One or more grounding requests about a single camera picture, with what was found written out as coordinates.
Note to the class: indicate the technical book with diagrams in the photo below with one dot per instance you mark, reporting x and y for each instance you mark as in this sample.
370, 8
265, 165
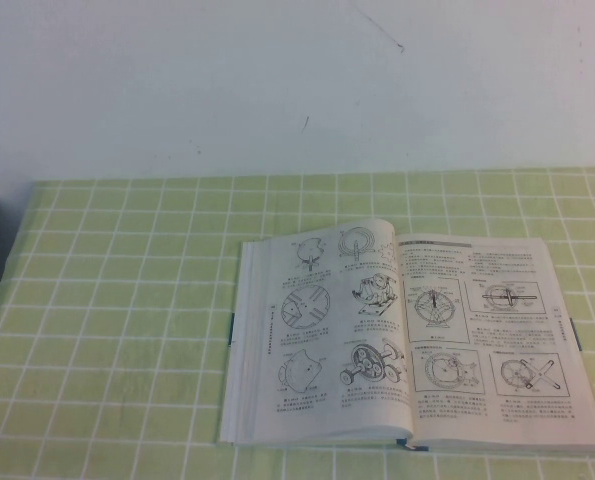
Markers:
327, 350

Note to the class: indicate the green white checkered tablecloth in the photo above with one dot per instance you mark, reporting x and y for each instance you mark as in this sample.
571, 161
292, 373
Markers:
102, 300

